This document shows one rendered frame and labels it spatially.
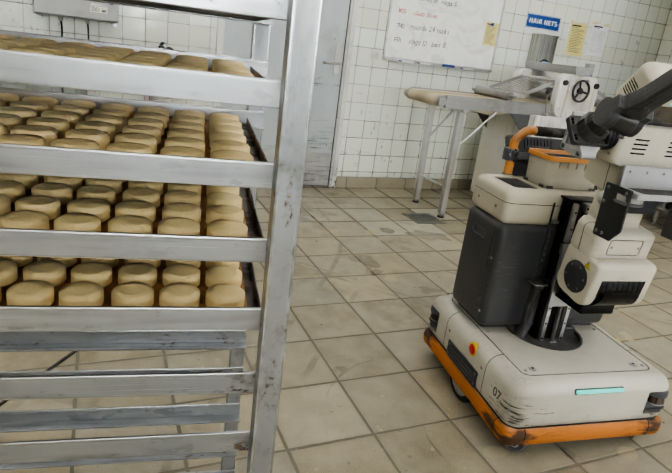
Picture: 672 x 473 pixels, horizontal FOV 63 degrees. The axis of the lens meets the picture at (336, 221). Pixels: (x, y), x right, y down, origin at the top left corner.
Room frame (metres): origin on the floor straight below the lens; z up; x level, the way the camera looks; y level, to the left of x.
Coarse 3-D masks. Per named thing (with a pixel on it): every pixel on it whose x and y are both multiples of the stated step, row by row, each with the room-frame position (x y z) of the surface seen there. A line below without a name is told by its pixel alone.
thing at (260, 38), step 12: (252, 24) 1.03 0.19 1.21; (264, 24) 1.01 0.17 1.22; (252, 36) 1.01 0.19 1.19; (264, 36) 1.01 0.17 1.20; (252, 48) 1.00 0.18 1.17; (264, 48) 1.01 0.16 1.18; (252, 108) 1.01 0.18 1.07; (252, 192) 1.01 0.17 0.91; (228, 360) 1.02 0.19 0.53; (240, 360) 1.01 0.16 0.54; (228, 396) 1.01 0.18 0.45; (240, 396) 1.01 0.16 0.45; (228, 468) 1.01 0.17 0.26
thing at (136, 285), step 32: (0, 256) 0.66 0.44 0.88; (32, 256) 0.70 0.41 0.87; (0, 288) 0.58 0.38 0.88; (32, 288) 0.58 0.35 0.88; (64, 288) 0.59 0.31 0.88; (96, 288) 0.60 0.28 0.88; (128, 288) 0.61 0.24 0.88; (160, 288) 0.66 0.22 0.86; (192, 288) 0.64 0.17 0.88; (224, 288) 0.65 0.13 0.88
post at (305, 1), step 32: (320, 0) 0.58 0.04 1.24; (288, 32) 0.58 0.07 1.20; (288, 64) 0.57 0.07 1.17; (288, 96) 0.57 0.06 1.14; (288, 128) 0.57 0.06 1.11; (288, 160) 0.57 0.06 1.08; (288, 192) 0.57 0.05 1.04; (288, 224) 0.57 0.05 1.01; (288, 256) 0.57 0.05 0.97; (288, 288) 0.57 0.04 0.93; (256, 384) 0.57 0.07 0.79; (256, 416) 0.57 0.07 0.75; (256, 448) 0.57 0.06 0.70
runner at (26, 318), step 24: (0, 312) 0.52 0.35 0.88; (24, 312) 0.53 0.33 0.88; (48, 312) 0.54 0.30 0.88; (72, 312) 0.54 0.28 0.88; (96, 312) 0.55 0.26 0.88; (120, 312) 0.56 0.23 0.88; (144, 312) 0.56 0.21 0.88; (168, 312) 0.57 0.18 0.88; (192, 312) 0.58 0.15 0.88; (216, 312) 0.58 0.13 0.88; (240, 312) 0.59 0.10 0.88
